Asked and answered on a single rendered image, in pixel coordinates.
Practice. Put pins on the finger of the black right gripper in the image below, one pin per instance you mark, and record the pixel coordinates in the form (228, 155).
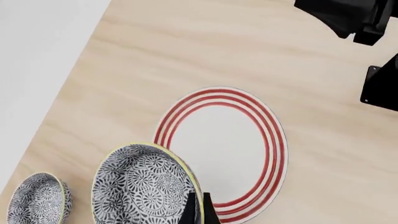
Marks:
(384, 88)
(339, 16)

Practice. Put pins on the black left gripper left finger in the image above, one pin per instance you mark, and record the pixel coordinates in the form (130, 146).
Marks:
(191, 213)

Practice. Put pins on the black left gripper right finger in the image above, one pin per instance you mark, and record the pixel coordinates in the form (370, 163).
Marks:
(210, 215)

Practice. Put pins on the white plate with red rings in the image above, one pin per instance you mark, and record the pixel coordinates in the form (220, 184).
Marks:
(224, 144)

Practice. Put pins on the small black patterned bowl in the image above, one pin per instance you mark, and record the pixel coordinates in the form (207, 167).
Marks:
(37, 200)

